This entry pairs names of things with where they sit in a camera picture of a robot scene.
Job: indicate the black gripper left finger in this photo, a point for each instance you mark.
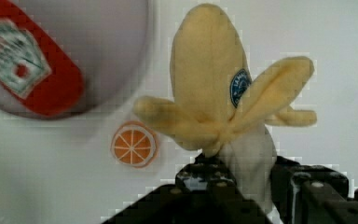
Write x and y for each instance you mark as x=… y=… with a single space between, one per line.
x=204 y=192

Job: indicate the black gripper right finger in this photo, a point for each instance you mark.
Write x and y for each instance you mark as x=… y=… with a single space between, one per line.
x=312 y=194

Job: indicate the plush yellow banana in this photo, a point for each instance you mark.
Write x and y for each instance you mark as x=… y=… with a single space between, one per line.
x=218 y=108

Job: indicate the orange slice toy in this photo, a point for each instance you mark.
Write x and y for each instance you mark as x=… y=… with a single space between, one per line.
x=134 y=144

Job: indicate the grey round plate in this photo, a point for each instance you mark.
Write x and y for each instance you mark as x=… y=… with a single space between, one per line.
x=104 y=38

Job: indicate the red ketchup bottle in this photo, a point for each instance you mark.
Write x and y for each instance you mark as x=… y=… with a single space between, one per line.
x=33 y=68

